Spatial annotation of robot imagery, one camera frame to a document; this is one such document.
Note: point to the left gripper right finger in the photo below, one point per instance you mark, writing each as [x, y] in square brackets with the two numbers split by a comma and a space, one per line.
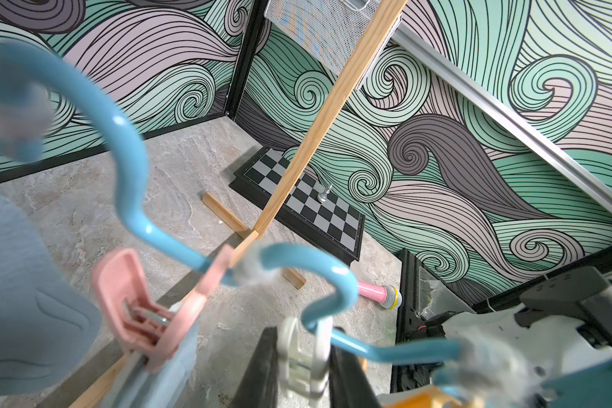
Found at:
[348, 384]

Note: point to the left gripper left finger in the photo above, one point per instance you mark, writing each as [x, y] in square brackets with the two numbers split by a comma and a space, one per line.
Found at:
[259, 386]

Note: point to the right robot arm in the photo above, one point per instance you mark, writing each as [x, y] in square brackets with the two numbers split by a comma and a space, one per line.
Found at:
[552, 349]

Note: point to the white clothes peg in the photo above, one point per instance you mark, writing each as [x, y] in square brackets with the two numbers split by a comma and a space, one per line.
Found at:
[301, 373]

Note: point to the pink microphone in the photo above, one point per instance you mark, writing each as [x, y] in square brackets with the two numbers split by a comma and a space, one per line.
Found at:
[388, 297]

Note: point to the pink clothes peg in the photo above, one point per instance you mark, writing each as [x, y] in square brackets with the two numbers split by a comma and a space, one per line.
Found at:
[138, 322]

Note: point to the black white chessboard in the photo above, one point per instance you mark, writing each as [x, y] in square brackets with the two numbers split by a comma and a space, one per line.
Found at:
[333, 226]

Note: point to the silver chess piece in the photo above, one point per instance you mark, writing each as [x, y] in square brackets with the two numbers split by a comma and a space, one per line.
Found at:
[323, 195]

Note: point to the wooden clothes rack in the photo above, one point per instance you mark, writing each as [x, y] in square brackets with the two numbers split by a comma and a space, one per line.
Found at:
[377, 33]

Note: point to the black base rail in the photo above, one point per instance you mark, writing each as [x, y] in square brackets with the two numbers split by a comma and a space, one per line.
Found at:
[415, 289]

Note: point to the aluminium wall rail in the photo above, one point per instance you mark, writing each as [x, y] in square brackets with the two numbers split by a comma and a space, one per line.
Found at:
[509, 120]

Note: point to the clear acrylic wall box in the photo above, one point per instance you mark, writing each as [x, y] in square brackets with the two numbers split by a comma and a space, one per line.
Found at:
[328, 30]

